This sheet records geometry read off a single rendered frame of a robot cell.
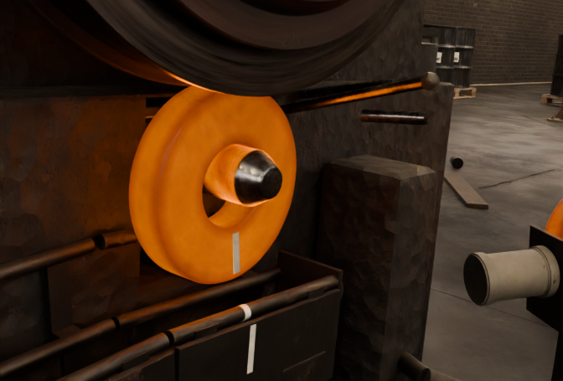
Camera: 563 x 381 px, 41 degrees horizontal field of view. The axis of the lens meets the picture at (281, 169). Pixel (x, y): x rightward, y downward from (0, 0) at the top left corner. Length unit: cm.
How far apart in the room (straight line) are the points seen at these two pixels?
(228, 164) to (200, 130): 3
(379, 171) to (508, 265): 21
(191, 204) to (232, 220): 6
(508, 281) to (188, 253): 42
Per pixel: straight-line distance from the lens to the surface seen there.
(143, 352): 53
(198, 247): 57
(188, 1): 47
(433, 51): 340
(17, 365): 55
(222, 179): 56
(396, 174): 73
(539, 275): 89
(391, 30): 96
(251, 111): 58
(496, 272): 86
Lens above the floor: 94
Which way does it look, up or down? 11 degrees down
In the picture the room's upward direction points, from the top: 4 degrees clockwise
